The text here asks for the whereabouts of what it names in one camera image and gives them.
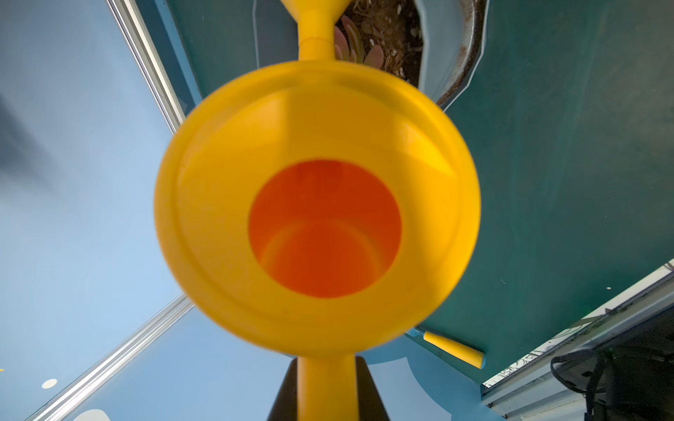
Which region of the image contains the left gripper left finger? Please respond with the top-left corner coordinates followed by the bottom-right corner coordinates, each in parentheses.
top-left (267, 359), bottom-right (298, 421)

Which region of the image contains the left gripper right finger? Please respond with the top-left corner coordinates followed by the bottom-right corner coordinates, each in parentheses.
top-left (356, 356), bottom-right (390, 421)

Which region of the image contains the yellow plastic watering can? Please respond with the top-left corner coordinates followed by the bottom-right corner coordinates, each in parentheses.
top-left (154, 1), bottom-right (481, 420)

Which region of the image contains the pink succulent in blue pot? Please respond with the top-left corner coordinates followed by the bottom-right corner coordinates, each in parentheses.
top-left (333, 16), bottom-right (384, 70)

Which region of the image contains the blue yellow garden hand rake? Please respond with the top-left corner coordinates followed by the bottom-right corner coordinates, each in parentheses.
top-left (405, 327), bottom-right (486, 369)

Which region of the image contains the blue-grey faceted plant pot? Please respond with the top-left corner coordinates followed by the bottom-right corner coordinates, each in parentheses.
top-left (252, 1), bottom-right (461, 103)

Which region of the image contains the blue-grey saucer under blue pot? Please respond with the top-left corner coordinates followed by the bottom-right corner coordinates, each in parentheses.
top-left (436, 0), bottom-right (489, 112)

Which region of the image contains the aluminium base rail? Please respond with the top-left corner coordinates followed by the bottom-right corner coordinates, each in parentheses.
top-left (482, 261), bottom-right (673, 420)

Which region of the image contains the aluminium frame back bar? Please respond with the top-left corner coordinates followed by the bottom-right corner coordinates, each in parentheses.
top-left (27, 294), bottom-right (194, 421)

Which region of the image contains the left aluminium frame post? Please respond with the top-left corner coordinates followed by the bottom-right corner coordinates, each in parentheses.
top-left (106, 0), bottom-right (185, 134)

